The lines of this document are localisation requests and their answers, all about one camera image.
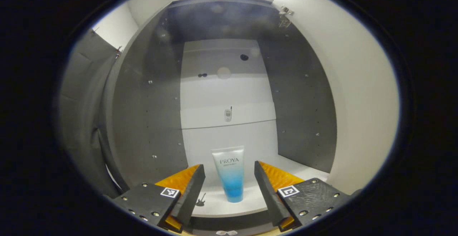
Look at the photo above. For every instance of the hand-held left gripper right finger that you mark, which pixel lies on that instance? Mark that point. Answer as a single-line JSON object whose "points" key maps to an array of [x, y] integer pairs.
{"points": [[270, 193]]}

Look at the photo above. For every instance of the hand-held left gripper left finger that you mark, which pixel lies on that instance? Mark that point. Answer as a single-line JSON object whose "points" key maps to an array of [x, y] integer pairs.
{"points": [[191, 193]]}

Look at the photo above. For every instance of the white and blue bottle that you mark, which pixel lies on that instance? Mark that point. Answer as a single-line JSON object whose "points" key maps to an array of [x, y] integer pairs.
{"points": [[230, 178]]}

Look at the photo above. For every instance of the metal door hinge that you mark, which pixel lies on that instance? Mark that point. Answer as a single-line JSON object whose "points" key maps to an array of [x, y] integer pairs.
{"points": [[285, 15]]}

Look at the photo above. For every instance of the black backdrop cloth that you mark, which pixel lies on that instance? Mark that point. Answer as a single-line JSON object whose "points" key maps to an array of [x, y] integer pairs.
{"points": [[82, 103]]}

